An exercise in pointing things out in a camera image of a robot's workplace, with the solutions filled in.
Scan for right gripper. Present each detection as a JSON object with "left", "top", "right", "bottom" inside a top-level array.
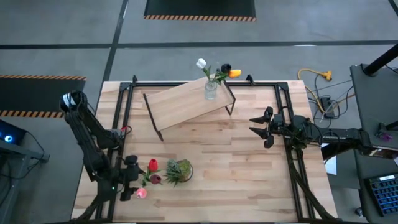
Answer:
[{"left": 249, "top": 106, "right": 293, "bottom": 149}]

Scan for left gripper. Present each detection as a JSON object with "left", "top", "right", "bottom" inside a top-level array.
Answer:
[{"left": 119, "top": 154, "right": 147, "bottom": 202}]

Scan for red artificial tulip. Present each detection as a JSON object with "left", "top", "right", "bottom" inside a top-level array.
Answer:
[{"left": 141, "top": 157, "right": 162, "bottom": 187}]

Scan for clear ribbed glass vase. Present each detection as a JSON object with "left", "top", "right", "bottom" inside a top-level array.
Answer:
[{"left": 204, "top": 79, "right": 218, "bottom": 101}]

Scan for black artificial tulip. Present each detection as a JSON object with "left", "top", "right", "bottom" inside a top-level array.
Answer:
[{"left": 214, "top": 63, "right": 233, "bottom": 85}]

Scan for white artificial tulip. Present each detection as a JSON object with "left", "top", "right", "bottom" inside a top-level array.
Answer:
[{"left": 195, "top": 57, "right": 215, "bottom": 83}]

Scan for wooden shelf black legs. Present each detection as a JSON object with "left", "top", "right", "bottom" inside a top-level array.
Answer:
[{"left": 142, "top": 68, "right": 237, "bottom": 142}]

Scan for succulents in black bowl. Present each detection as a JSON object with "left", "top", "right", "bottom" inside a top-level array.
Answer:
[{"left": 163, "top": 157, "right": 194, "bottom": 187}]

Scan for black power strip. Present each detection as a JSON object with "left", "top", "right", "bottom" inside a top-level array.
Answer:
[{"left": 320, "top": 95, "right": 336, "bottom": 118}]

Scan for white paper sheet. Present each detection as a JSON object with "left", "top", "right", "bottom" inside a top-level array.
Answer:
[{"left": 323, "top": 142, "right": 338, "bottom": 176}]

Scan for black side desk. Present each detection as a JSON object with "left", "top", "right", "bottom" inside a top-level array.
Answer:
[{"left": 349, "top": 63, "right": 398, "bottom": 224}]

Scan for grey side stand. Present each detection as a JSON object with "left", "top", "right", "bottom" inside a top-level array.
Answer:
[{"left": 0, "top": 139, "right": 51, "bottom": 224}]

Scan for black hazard-striped floor mat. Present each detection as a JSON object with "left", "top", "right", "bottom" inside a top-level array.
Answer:
[
  {"left": 0, "top": 73, "right": 88, "bottom": 119},
  {"left": 143, "top": 0, "right": 257, "bottom": 22}
]

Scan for black box blue light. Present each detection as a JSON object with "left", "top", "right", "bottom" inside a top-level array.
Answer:
[{"left": 0, "top": 119, "right": 27, "bottom": 146}]

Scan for blue backlit keyboard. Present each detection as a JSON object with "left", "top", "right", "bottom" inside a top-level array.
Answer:
[{"left": 364, "top": 173, "right": 398, "bottom": 218}]

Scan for yellow extension cord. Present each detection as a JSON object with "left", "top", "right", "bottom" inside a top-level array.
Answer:
[{"left": 297, "top": 68, "right": 333, "bottom": 110}]

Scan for black aluminium table frame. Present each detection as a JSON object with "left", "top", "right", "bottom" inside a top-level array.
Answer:
[{"left": 71, "top": 74, "right": 338, "bottom": 224}]

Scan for black slanted post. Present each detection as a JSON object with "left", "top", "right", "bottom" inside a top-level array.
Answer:
[{"left": 363, "top": 42, "right": 398, "bottom": 77}]

